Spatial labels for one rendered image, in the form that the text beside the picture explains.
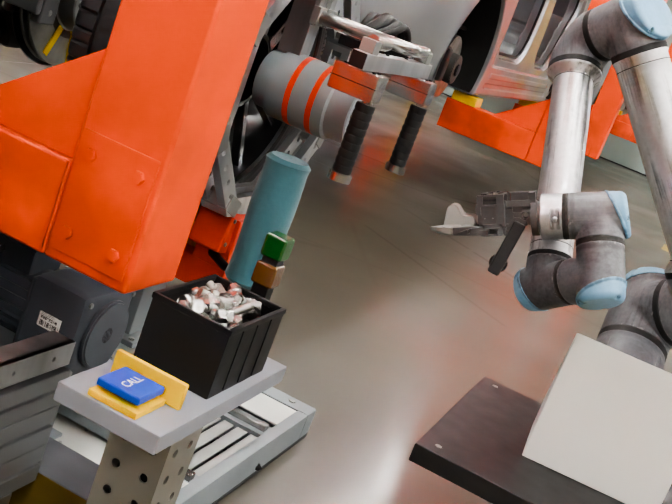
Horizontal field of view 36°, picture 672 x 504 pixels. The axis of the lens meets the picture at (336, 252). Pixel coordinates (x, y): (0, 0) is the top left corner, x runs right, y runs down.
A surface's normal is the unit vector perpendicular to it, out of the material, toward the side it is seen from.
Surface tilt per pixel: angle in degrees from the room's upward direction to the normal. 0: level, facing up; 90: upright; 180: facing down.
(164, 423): 0
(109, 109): 90
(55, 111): 90
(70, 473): 0
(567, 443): 90
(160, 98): 90
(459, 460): 0
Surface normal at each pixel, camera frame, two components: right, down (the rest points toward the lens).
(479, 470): 0.34, -0.91
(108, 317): 0.87, 0.40
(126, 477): -0.35, 0.11
